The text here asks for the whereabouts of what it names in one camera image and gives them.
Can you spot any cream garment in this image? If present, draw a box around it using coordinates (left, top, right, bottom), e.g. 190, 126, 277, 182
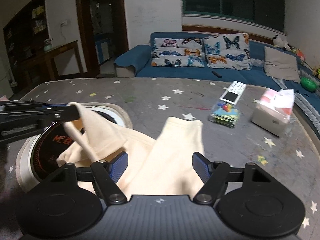
56, 102, 204, 198

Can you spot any round black induction cooktop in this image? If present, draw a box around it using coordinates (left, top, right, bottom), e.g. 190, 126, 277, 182
31, 109, 118, 182

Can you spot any dark wooden side table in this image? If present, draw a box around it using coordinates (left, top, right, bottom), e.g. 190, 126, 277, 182
44, 40, 84, 81

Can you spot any grey star tablecloth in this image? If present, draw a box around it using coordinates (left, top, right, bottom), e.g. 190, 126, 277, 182
0, 77, 320, 240

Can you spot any clear box of coloured items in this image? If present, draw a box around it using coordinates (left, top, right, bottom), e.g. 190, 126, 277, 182
209, 100, 240, 128

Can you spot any glass kettle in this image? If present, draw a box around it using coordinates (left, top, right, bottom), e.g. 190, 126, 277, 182
44, 38, 53, 51

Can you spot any dark wooden bookshelf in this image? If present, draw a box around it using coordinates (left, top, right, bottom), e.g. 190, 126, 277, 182
3, 0, 49, 92

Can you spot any white phone box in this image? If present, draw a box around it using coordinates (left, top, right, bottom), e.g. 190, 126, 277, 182
219, 81, 246, 105

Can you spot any white tissue box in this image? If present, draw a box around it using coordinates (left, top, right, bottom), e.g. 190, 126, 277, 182
251, 88, 295, 137

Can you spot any black remote control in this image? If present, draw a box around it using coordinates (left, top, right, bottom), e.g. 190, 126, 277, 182
212, 70, 222, 78

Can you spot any blue sofa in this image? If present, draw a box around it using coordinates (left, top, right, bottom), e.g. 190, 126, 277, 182
113, 31, 320, 95

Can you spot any right butterfly pillow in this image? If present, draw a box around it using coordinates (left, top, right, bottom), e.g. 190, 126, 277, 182
203, 33, 251, 70

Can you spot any butterfly pillow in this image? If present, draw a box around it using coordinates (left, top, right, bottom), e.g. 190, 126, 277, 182
203, 33, 251, 70
151, 37, 204, 68

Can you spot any left butterfly pillow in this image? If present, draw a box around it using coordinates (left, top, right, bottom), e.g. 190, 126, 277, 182
151, 37, 204, 68

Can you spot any grey plain cushion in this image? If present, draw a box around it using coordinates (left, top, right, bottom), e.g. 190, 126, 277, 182
264, 47, 300, 83

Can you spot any green round toy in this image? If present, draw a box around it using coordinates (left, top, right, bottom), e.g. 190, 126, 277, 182
300, 77, 318, 93

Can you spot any yellow green toy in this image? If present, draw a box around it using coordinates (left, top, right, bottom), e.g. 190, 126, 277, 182
312, 66, 320, 79

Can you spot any black white plush toy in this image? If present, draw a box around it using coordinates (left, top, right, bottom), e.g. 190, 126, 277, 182
272, 35, 291, 50

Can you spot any dark window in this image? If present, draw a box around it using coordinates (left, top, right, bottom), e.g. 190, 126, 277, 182
182, 0, 285, 32

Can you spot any wall power socket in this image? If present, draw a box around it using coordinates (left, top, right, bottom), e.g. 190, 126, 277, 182
60, 21, 68, 27

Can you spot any dark wooden door frame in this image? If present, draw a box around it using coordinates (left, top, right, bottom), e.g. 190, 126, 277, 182
76, 0, 129, 77

